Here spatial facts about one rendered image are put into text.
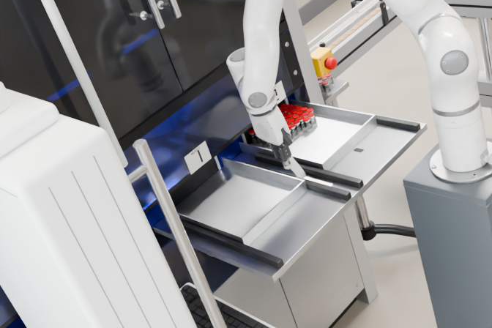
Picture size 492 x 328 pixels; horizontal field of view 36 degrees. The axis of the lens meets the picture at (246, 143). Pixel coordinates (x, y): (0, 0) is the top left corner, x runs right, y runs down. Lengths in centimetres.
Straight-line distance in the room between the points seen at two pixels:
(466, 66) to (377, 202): 172
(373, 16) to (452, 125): 100
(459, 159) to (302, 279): 83
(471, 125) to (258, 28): 59
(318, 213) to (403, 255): 119
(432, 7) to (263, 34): 41
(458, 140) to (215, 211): 69
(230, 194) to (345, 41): 82
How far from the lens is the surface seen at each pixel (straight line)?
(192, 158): 213
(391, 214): 338
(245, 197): 216
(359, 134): 224
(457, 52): 180
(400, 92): 424
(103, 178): 128
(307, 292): 266
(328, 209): 202
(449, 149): 202
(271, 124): 194
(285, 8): 232
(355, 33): 278
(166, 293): 143
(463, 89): 192
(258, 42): 180
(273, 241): 197
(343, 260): 278
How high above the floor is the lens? 208
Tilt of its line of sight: 30 degrees down
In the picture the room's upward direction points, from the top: 20 degrees counter-clockwise
